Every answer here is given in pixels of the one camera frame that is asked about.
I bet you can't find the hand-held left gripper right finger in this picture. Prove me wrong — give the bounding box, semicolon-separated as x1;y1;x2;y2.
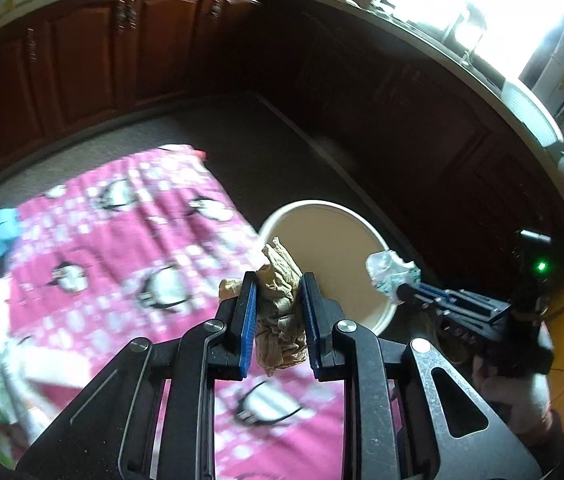
299;271;543;480

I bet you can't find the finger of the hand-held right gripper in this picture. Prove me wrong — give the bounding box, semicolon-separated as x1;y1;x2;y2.
414;282;506;314
396;284;464;322

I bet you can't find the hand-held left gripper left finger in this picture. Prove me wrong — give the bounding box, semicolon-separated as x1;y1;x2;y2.
14;271;263;480

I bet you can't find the brown tissue paper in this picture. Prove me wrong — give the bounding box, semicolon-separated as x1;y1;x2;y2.
218;242;310;377

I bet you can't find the clear plastic wrapper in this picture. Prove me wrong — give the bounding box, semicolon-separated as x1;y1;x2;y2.
366;251;422;306

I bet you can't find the white round bucket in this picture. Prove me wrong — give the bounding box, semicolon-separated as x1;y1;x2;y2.
258;200;398;336

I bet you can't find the person's right forearm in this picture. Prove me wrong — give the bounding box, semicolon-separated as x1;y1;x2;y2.
527;405;564;457

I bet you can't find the person's right hand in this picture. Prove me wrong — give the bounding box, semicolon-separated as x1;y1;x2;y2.
479;360;553;443

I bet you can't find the pink penguin printed blanket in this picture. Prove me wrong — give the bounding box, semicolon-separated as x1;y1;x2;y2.
0;144;358;480

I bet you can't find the dark wooden cabinet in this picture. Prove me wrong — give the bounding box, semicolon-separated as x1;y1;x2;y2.
254;0;564;321

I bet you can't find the white dish rack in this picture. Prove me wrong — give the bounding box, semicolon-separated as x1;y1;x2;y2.
501;80;564;149

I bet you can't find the glass kettle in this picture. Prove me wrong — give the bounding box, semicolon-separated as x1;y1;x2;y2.
443;2;489;64

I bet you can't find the brown wooden cabinet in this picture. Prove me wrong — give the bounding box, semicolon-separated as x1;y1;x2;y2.
0;0;265;181

